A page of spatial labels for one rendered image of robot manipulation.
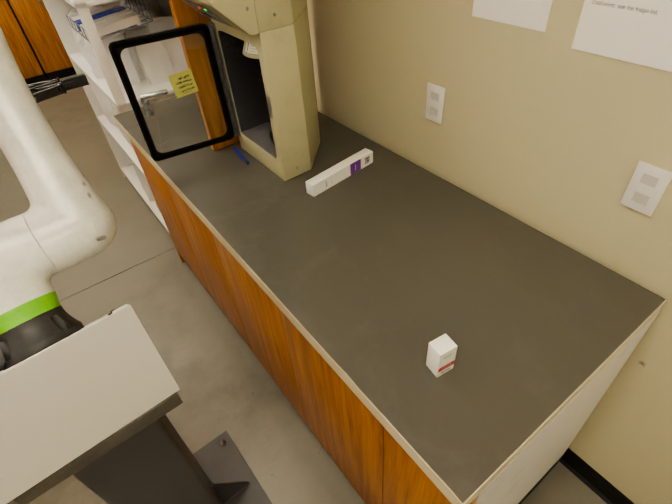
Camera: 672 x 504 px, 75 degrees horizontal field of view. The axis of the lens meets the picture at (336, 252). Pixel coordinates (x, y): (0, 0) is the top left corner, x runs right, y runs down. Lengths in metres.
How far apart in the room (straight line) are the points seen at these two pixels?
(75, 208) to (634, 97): 1.15
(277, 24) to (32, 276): 0.87
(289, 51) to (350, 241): 0.57
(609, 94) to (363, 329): 0.74
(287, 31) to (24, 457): 1.15
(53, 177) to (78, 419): 0.45
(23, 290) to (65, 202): 0.18
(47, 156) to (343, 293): 0.69
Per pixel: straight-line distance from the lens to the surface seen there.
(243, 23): 1.30
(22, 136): 1.03
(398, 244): 1.23
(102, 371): 0.90
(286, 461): 1.92
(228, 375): 2.17
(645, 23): 1.11
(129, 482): 1.30
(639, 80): 1.13
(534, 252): 1.27
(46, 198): 1.00
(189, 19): 1.64
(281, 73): 1.38
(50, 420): 0.94
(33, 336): 0.97
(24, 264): 0.99
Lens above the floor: 1.76
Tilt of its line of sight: 42 degrees down
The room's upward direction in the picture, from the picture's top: 5 degrees counter-clockwise
